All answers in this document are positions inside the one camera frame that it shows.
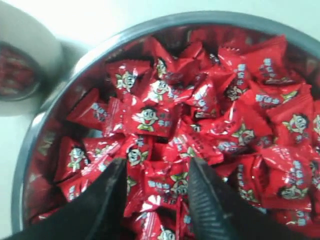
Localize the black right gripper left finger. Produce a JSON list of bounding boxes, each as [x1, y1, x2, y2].
[[9, 158, 127, 240]]

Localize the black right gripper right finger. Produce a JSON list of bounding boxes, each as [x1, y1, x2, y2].
[[188, 157, 307, 240]]

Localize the round steel bowl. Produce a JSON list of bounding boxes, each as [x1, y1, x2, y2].
[[11, 11, 320, 233]]

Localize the pile of red wrapped candies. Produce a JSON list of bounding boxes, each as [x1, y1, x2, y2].
[[29, 27, 320, 240]]

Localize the red candies inside cup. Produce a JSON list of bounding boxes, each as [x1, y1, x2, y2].
[[0, 46, 35, 96]]

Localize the stainless steel cup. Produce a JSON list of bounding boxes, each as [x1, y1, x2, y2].
[[0, 1, 64, 117]]

